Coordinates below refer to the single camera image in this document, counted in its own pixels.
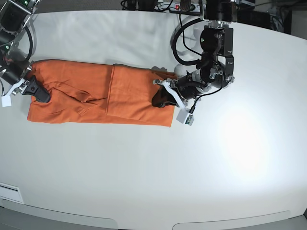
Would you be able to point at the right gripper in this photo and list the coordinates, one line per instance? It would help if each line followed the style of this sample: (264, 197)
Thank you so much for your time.
(30, 87)

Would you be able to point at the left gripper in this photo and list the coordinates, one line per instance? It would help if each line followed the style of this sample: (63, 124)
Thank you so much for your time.
(170, 93)

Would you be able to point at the orange T-shirt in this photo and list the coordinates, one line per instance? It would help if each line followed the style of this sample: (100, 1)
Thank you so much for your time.
(97, 93)

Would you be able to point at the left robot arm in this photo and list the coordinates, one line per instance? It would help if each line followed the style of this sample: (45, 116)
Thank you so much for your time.
(215, 66)

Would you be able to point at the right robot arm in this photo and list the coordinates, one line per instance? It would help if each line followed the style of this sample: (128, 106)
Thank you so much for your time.
(14, 17)

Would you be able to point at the white power strip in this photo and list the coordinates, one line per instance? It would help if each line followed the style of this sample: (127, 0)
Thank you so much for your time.
(175, 6)

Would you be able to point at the white label sticker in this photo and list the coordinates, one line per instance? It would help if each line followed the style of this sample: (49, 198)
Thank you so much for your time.
(11, 193)

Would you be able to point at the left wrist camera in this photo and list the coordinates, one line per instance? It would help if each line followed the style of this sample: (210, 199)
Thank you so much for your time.
(185, 117)

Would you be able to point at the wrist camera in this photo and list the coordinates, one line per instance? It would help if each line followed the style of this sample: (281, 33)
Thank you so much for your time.
(6, 101)
(185, 117)

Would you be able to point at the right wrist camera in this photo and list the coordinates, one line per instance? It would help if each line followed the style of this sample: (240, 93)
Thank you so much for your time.
(6, 101)

